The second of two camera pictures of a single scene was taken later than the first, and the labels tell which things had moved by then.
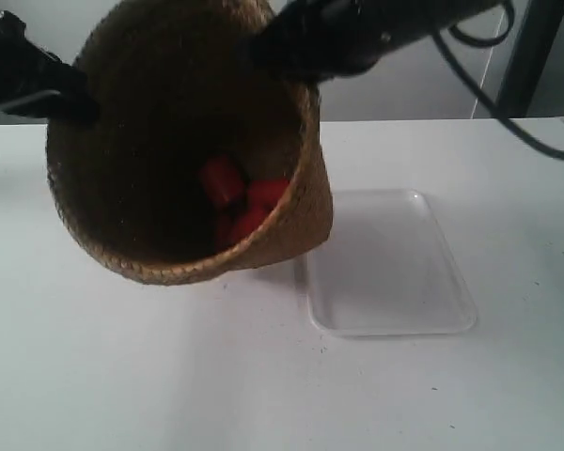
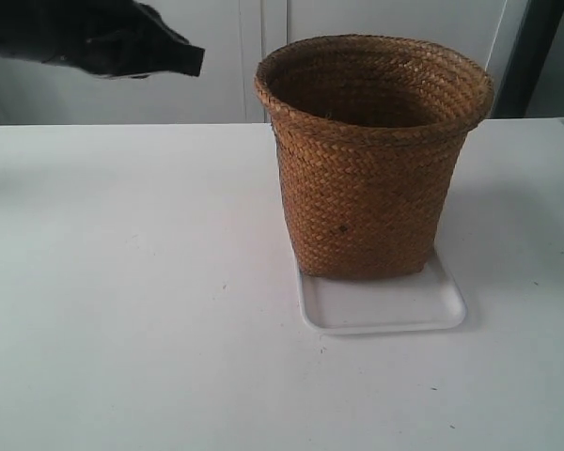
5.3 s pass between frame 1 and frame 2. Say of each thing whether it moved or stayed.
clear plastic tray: stayed
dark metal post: stayed
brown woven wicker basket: moved
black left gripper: moved
